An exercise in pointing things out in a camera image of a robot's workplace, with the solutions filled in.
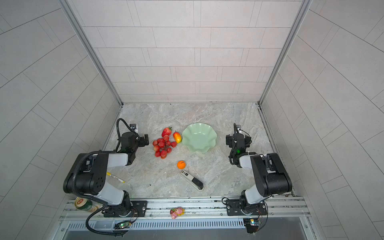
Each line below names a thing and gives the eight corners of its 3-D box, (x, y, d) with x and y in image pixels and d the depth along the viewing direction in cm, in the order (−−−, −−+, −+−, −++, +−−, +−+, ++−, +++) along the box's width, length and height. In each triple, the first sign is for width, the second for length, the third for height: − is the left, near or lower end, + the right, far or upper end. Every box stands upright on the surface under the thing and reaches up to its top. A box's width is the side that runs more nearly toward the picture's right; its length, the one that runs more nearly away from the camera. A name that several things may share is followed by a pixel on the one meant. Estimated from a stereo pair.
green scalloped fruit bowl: (181, 154, 91) (180, 150, 88) (183, 127, 104) (183, 123, 100) (216, 154, 92) (217, 150, 88) (214, 127, 105) (215, 123, 101)
